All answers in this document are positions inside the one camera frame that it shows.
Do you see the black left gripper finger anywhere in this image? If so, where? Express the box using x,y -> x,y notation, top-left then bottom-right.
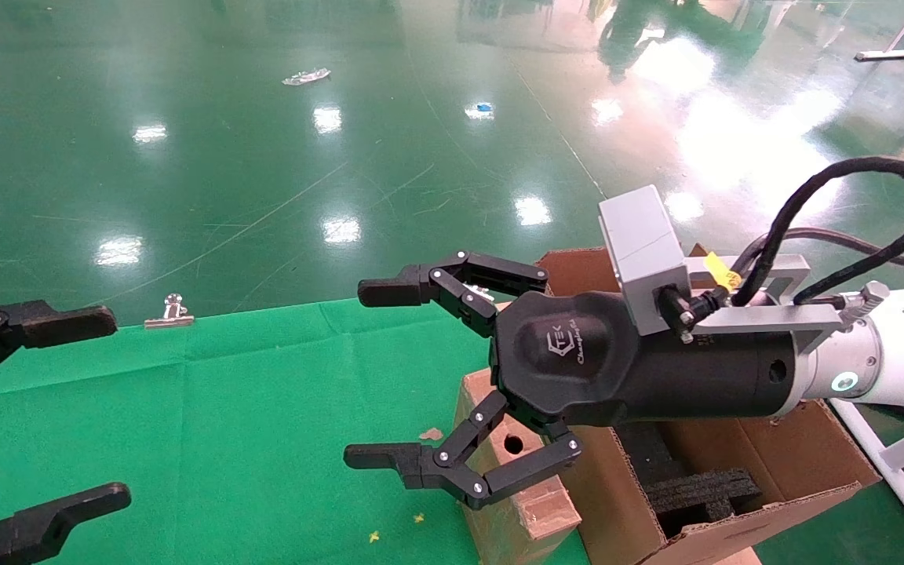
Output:
0,297 -> 118,401
0,483 -> 132,565

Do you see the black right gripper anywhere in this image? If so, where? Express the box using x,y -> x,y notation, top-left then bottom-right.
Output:
344,251 -> 804,511

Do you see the small brown cardboard box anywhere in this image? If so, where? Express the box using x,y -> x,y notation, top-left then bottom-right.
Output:
452,369 -> 583,565

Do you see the large open cardboard carton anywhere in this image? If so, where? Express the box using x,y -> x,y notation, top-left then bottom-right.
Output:
534,247 -> 882,565

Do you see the green table cloth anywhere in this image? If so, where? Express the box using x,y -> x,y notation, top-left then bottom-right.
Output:
0,298 -> 590,565

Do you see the black foam bottom pad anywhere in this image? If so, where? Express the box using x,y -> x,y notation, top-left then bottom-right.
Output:
617,424 -> 687,483

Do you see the black foam cross insert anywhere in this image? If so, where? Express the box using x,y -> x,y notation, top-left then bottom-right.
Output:
644,467 -> 763,538

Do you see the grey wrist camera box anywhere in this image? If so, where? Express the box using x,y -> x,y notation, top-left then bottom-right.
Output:
598,185 -> 692,337

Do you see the yellow cable tag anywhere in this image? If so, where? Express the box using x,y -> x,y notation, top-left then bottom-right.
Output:
703,251 -> 742,290

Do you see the grey metal camera bracket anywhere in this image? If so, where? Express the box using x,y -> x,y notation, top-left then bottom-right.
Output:
683,253 -> 845,354

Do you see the white pipe frame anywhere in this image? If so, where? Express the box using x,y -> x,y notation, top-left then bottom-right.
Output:
829,399 -> 904,562

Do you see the dark smooth cable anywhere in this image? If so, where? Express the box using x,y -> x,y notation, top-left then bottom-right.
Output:
782,227 -> 904,275

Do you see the black braided cable loop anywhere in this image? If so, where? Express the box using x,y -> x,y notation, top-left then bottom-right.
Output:
733,155 -> 904,308

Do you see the white long-handled floor tool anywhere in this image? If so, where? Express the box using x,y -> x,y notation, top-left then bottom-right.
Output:
854,0 -> 904,62

